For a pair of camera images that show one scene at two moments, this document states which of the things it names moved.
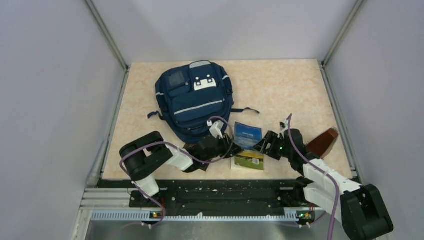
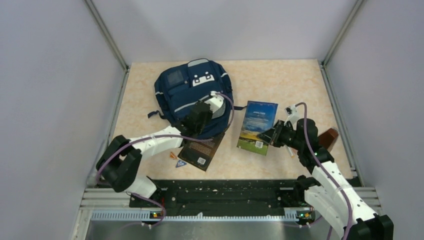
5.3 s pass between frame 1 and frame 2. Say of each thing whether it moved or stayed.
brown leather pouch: stayed
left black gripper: moved
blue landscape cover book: moved
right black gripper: moved
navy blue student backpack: stayed
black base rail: stayed
